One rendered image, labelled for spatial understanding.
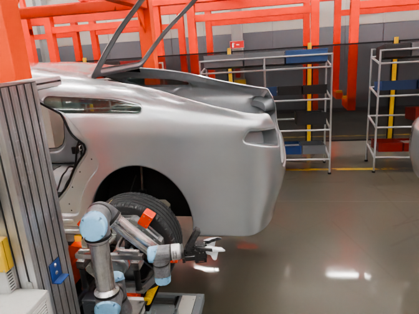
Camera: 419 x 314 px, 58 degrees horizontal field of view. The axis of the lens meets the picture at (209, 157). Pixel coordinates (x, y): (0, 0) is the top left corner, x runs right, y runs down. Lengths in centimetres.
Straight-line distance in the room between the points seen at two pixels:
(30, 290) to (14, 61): 130
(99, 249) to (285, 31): 1030
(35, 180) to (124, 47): 1090
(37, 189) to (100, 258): 41
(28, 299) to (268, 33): 1055
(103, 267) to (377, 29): 1083
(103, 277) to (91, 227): 26
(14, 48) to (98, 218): 120
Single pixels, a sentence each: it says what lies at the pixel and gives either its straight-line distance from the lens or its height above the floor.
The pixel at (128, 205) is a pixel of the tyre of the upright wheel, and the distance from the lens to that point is 250.
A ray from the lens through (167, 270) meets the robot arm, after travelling 183.
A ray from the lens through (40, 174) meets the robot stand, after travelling 169.
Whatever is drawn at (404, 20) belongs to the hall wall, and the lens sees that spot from 1207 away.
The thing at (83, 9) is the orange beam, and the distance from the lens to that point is 531.
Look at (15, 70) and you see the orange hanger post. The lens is 247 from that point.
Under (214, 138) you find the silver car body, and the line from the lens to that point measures 262.
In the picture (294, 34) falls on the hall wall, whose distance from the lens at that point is 1157.
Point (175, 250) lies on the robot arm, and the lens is 177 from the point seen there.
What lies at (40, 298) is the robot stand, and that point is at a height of 123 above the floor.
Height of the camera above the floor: 212
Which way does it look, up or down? 16 degrees down
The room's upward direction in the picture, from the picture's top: 4 degrees counter-clockwise
